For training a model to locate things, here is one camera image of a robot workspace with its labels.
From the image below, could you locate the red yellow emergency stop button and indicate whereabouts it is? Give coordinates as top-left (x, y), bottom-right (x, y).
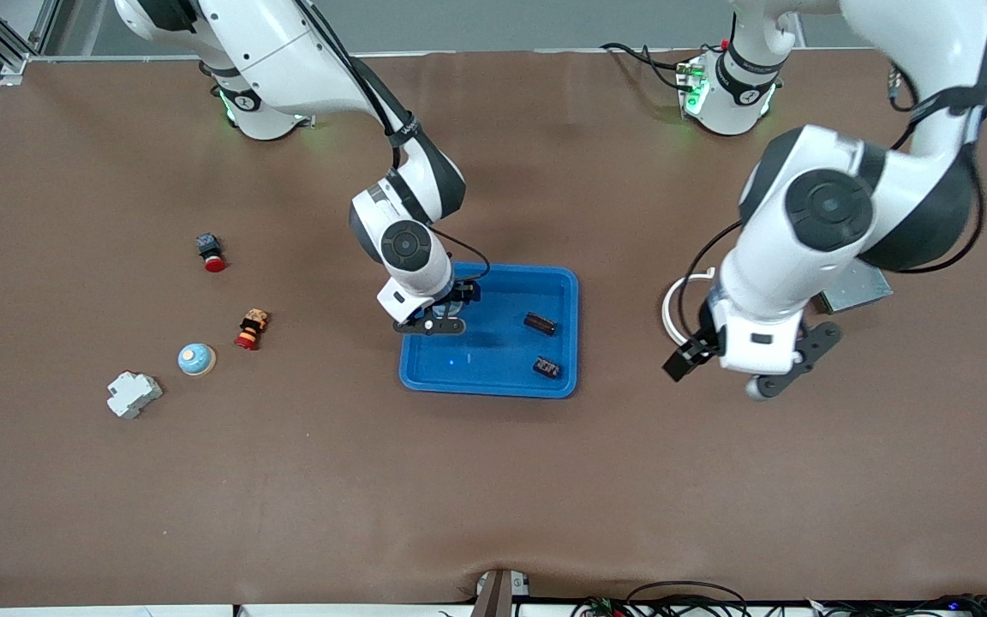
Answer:
top-left (234, 309), bottom-right (270, 351)

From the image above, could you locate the white curved pipe clamp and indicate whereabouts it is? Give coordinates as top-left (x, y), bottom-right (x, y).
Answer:
top-left (661, 271), bottom-right (717, 348)

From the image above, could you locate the red push button black body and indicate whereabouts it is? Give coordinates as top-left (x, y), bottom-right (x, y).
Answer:
top-left (196, 233), bottom-right (228, 273)

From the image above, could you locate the aluminium frame profile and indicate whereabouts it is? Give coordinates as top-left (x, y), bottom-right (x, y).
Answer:
top-left (0, 0), bottom-right (62, 87)

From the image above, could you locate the white circuit breaker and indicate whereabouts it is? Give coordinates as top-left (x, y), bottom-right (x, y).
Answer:
top-left (106, 370), bottom-right (164, 420)

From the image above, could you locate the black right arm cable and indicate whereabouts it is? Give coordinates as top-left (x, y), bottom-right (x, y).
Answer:
top-left (305, 0), bottom-right (492, 284)

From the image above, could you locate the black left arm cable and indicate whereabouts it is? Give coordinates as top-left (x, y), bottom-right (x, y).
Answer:
top-left (686, 51), bottom-right (987, 361)

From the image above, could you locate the black left base cable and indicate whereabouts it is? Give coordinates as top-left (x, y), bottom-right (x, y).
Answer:
top-left (601, 41), bottom-right (691, 91)

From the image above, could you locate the metal table edge bracket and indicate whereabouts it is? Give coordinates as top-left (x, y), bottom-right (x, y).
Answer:
top-left (475, 569), bottom-right (532, 617)

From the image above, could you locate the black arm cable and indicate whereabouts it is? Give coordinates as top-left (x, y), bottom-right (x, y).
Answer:
top-left (305, 0), bottom-right (492, 284)
top-left (686, 51), bottom-right (987, 361)

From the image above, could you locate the blue plastic tray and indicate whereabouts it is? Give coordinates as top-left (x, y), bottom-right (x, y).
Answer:
top-left (399, 261), bottom-right (580, 399)

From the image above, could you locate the grey metal box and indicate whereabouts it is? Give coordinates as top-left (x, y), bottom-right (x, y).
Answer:
top-left (815, 257), bottom-right (894, 314)

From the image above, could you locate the black cable bundle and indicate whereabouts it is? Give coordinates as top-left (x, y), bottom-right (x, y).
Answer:
top-left (569, 580), bottom-right (987, 617)

